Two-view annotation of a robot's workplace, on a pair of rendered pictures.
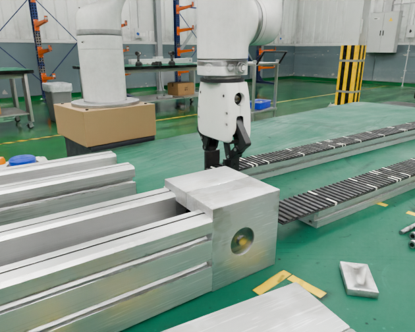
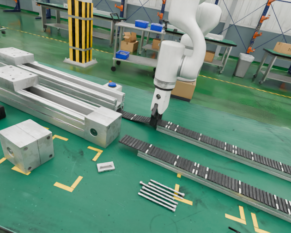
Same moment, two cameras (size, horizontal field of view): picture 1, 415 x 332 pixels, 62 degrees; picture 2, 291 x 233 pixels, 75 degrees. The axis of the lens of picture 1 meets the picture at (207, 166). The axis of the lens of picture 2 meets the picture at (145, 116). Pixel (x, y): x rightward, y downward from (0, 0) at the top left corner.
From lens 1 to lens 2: 0.60 m
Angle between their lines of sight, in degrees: 48
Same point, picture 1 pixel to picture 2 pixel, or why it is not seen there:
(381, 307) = (93, 173)
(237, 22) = (164, 66)
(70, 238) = (72, 105)
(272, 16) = (187, 68)
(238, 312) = (38, 126)
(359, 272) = (108, 166)
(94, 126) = not seen: hidden behind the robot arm
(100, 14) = (187, 39)
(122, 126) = (176, 88)
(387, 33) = not seen: outside the picture
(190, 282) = (78, 131)
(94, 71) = not seen: hidden behind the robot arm
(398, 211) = (175, 180)
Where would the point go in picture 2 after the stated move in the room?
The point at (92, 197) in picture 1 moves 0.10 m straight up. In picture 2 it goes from (101, 102) to (102, 81)
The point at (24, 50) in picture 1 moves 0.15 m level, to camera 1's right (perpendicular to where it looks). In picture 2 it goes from (248, 32) to (252, 33)
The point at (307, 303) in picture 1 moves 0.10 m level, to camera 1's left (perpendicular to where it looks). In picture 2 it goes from (44, 134) to (38, 116)
